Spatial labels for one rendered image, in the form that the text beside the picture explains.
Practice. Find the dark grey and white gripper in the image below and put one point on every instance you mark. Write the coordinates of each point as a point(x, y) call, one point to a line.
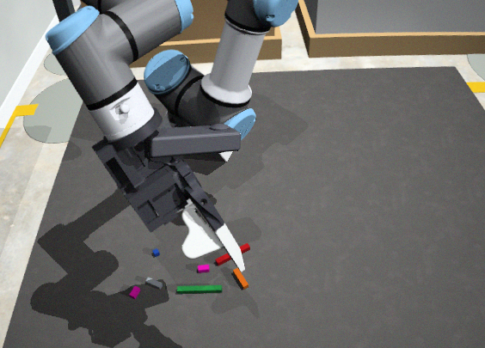
point(169, 183)

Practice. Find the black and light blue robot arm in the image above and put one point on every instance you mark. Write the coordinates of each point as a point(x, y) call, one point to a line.
point(95, 51)

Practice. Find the orange rod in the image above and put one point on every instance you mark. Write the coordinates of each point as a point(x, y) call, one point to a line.
point(240, 278)

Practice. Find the green rod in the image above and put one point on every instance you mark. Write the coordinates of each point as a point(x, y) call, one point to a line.
point(199, 289)

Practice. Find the red rod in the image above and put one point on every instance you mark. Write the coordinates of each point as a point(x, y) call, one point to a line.
point(244, 248)

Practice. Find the grey rod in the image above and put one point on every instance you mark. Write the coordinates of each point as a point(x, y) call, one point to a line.
point(154, 283)

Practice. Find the small magenta block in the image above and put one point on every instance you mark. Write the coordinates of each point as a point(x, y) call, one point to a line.
point(134, 292)
point(204, 268)

